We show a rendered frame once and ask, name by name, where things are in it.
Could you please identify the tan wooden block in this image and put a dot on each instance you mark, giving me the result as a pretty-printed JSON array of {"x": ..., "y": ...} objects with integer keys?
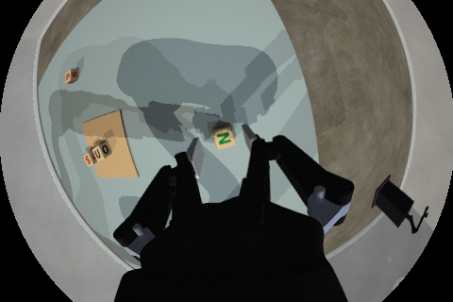
[
  {"x": 223, "y": 136},
  {"x": 101, "y": 151},
  {"x": 90, "y": 158},
  {"x": 71, "y": 76}
]

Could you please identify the tan flat mat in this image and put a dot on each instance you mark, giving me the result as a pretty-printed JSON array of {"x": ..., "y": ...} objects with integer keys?
[{"x": 110, "y": 128}]

